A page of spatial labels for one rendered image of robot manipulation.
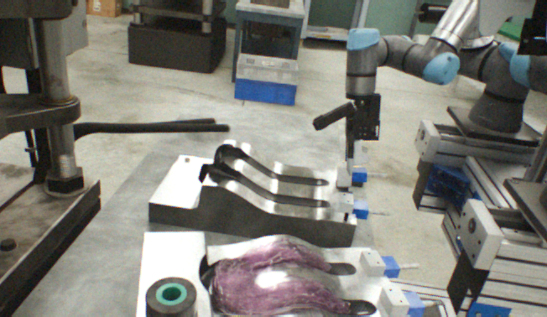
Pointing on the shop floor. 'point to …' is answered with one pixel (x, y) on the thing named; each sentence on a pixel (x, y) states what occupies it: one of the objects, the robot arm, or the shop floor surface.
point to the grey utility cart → (325, 28)
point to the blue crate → (264, 91)
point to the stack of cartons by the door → (104, 7)
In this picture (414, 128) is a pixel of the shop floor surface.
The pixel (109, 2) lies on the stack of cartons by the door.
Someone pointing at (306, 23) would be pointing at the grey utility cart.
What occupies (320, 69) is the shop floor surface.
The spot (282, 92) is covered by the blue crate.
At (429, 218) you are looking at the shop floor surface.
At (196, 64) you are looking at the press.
